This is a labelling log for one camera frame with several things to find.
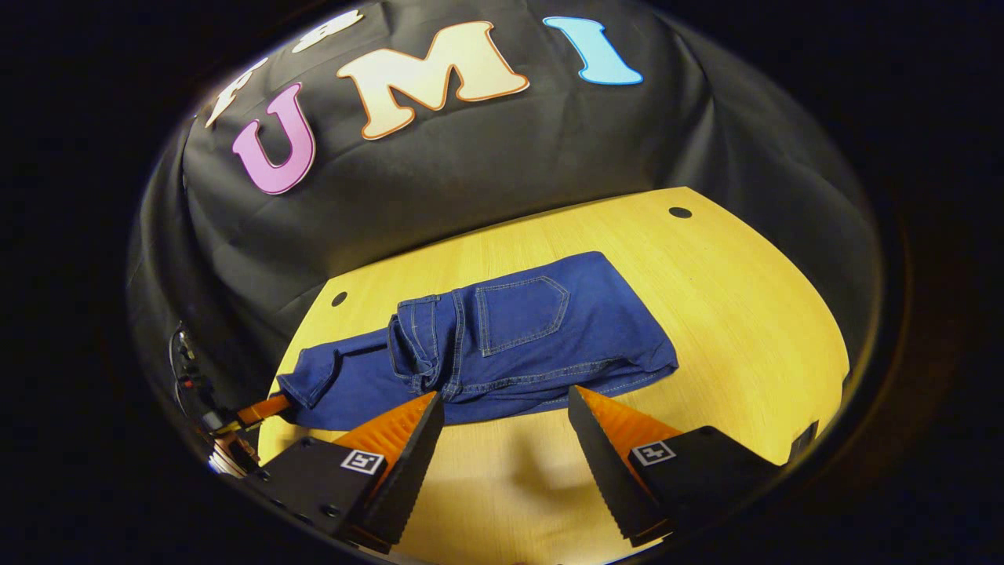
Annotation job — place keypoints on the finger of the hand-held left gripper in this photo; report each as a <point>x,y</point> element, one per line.
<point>263,409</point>

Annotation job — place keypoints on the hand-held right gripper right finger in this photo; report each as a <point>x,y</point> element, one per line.
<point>600,471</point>

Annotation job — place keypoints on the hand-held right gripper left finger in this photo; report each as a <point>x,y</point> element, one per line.
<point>412,471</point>

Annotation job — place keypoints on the blue denim jeans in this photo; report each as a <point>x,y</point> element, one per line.
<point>549,345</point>

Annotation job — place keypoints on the black backdrop cloth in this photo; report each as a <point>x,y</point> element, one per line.
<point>471,173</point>

